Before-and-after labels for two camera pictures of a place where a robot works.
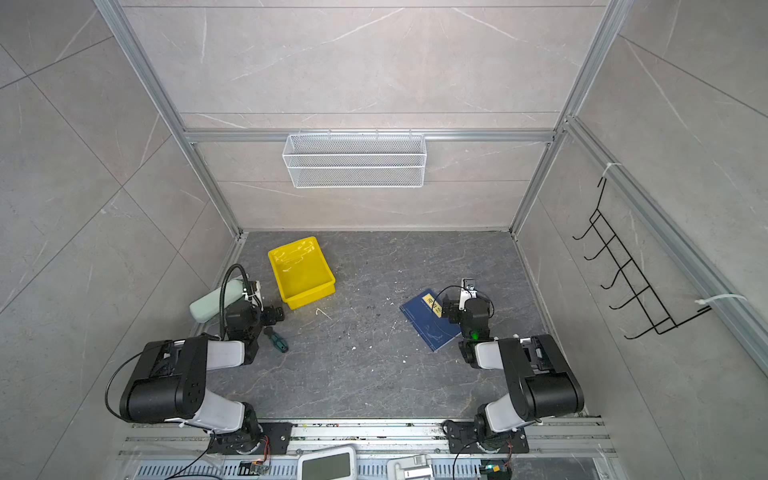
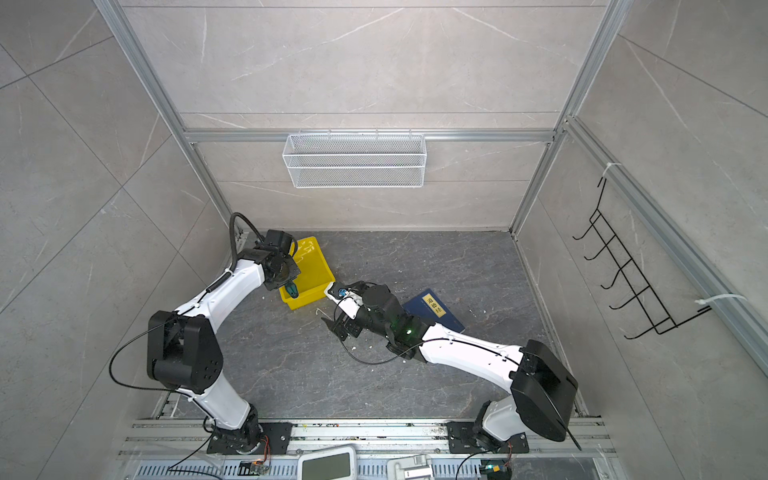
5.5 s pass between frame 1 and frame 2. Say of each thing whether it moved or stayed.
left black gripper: moved
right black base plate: stayed
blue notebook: stayed
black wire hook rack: stayed
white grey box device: stayed
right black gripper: moved
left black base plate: stayed
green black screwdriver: moved
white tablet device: stayed
